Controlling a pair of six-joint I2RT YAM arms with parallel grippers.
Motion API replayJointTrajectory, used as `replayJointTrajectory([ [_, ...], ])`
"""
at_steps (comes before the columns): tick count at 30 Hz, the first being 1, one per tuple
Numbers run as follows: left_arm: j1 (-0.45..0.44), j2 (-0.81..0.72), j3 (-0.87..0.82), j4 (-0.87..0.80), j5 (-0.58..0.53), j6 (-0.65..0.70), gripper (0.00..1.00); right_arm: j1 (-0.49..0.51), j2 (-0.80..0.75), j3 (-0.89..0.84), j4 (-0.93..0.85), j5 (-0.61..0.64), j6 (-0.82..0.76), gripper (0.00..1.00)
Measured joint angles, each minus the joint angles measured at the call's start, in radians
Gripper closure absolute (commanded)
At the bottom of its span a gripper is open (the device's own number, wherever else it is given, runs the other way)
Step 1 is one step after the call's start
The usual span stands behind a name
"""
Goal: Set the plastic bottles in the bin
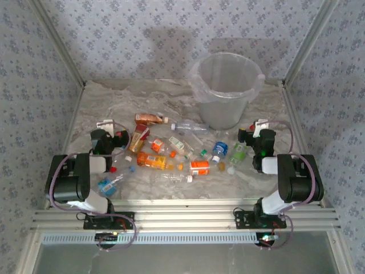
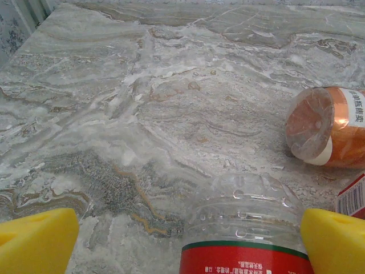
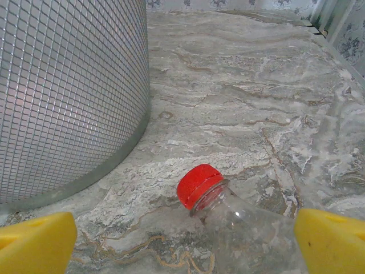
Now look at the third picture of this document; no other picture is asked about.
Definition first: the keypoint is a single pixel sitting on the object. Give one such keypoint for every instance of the aluminium frame post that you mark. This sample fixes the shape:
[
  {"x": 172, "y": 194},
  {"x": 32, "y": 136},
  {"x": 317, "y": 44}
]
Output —
[{"x": 332, "y": 17}]

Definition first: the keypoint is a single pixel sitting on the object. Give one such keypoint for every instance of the aluminium frame rail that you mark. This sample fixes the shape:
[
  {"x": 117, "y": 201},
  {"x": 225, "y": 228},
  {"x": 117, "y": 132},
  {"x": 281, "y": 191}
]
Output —
[{"x": 345, "y": 58}]

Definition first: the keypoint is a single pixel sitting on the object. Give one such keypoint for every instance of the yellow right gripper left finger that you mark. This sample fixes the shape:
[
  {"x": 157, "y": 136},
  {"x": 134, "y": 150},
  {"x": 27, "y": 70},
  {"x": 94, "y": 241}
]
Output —
[{"x": 34, "y": 245}]

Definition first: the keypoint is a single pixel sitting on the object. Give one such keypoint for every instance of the clear plastic bucket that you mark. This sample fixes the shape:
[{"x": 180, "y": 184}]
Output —
[{"x": 71, "y": 94}]

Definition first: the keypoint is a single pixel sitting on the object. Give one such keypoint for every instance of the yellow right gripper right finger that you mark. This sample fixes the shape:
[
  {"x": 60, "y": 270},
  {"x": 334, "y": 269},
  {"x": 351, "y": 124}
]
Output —
[{"x": 333, "y": 245}]

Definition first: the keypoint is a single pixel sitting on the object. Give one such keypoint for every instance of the clear bottle red cap red label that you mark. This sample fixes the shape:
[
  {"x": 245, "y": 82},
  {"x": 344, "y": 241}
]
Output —
[{"x": 196, "y": 185}]

